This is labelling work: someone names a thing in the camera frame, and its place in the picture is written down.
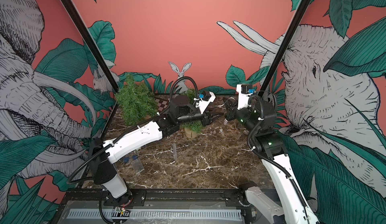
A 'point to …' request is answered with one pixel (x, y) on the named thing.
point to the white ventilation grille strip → (152, 214)
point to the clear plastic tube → (174, 151)
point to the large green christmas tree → (135, 102)
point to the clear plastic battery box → (137, 165)
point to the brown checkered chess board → (162, 105)
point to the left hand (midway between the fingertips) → (221, 108)
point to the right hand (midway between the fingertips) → (222, 96)
